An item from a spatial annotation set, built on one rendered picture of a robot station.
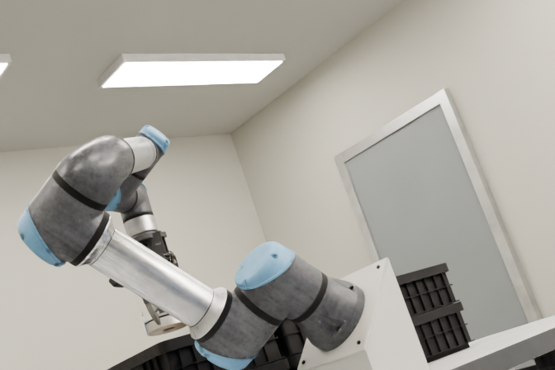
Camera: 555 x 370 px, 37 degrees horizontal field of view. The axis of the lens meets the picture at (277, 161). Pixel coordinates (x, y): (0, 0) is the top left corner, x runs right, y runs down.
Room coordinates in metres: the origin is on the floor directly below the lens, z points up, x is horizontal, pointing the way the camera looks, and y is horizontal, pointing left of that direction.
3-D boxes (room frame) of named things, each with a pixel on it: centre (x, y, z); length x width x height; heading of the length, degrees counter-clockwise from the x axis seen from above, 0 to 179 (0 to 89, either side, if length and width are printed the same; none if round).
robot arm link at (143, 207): (1.94, 0.36, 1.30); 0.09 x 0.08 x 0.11; 166
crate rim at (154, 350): (1.97, 0.36, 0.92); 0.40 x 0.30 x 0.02; 39
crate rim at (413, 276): (2.35, -0.11, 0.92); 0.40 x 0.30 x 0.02; 39
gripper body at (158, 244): (1.94, 0.36, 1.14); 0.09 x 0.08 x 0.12; 77
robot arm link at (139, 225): (1.95, 0.36, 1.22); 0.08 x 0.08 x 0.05
